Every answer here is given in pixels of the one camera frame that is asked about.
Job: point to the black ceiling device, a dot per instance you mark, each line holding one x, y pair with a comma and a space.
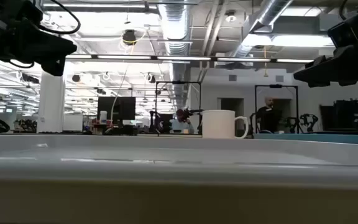
129, 37

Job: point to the black background equipment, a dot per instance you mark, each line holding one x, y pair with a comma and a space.
350, 115

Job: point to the blue plate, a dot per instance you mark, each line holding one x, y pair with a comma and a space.
312, 138

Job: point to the white building pillar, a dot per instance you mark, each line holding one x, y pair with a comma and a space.
51, 105

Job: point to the black background rig frame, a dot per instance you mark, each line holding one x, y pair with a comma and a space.
276, 86
179, 82

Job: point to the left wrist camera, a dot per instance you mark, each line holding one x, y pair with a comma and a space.
23, 11

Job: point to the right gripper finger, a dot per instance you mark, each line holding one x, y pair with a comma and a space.
317, 60
311, 76

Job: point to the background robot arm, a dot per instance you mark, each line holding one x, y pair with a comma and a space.
309, 121

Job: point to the black computer monitor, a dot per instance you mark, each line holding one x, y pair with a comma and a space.
117, 109

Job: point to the white box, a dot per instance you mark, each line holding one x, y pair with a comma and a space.
72, 123

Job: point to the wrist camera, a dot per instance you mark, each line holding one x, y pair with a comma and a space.
23, 11
350, 31

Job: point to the slanted silver ventilation duct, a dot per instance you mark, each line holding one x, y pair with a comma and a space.
266, 15

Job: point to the overhead light bar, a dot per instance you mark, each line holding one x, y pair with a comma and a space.
182, 58

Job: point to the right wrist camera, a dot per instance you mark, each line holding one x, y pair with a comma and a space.
350, 31

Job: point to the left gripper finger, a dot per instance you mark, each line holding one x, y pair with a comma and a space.
61, 48
54, 67

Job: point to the white wipes canister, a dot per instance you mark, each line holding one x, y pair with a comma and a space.
103, 117

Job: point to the white ceramic mug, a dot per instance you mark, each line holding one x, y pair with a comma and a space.
219, 124

